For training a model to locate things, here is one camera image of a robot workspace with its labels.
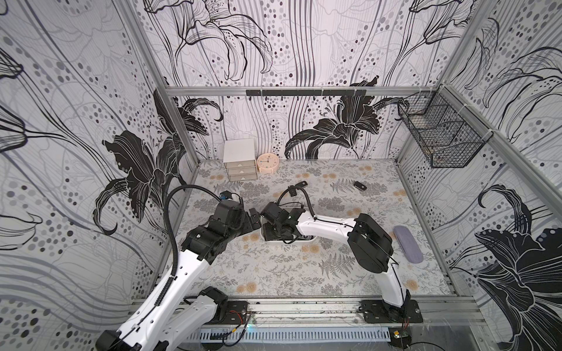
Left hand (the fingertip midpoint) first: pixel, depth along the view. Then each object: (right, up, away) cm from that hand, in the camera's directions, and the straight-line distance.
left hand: (252, 224), depth 75 cm
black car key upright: (+15, +10, +32) cm, 36 cm away
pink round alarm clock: (+2, +24, +39) cm, 46 cm away
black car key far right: (+47, +13, +32) cm, 59 cm away
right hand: (+5, -6, +15) cm, 17 cm away
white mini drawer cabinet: (-12, +26, +33) cm, 44 cm away
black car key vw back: (+20, +13, +32) cm, 40 cm away
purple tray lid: (+61, -11, +10) cm, 63 cm away
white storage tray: (+8, -7, +4) cm, 12 cm away
